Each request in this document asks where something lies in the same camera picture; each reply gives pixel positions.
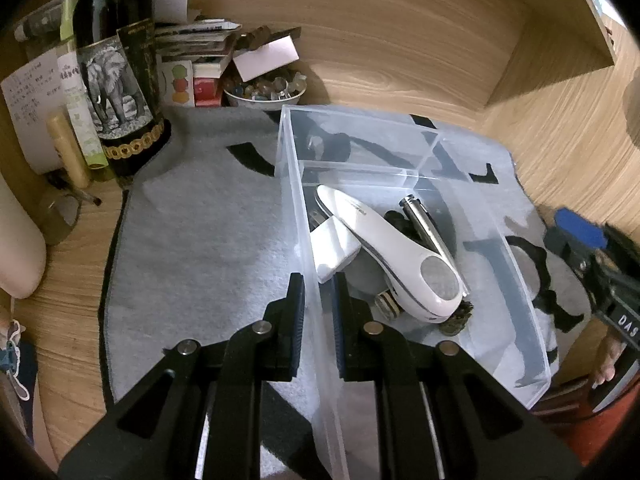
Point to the silver metal rod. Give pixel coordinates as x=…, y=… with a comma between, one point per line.
x=425, y=225

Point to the white blank card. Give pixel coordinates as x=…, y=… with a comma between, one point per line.
x=267, y=57

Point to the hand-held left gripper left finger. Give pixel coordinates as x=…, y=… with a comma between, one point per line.
x=295, y=315

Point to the bowl of stones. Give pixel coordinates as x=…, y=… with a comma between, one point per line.
x=265, y=92

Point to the grey mat with black letters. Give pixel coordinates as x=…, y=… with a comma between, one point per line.
x=210, y=235

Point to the clear tape roll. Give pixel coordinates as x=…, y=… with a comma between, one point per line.
x=60, y=220

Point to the dark thin pen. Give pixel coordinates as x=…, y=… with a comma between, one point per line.
x=82, y=194

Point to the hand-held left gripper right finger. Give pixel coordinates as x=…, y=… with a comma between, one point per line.
x=341, y=315

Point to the cream cylindrical object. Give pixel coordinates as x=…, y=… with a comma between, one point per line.
x=17, y=240

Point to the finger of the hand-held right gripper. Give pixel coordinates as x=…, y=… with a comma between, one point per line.
x=565, y=251
x=577, y=224

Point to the person's right hand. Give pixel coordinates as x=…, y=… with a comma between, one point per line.
x=609, y=362

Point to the clear plastic storage box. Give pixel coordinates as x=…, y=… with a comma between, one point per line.
x=295, y=185

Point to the light green tube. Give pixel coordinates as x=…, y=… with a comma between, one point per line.
x=82, y=125

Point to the stack of books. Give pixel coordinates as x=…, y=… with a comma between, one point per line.
x=205, y=45

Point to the white handwritten note paper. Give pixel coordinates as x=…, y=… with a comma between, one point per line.
x=30, y=95

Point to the small white charger block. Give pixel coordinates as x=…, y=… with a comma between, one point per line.
x=332, y=250

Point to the gold tube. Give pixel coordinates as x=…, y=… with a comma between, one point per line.
x=70, y=152

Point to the dark wine bottle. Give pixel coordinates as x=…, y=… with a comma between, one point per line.
x=120, y=85

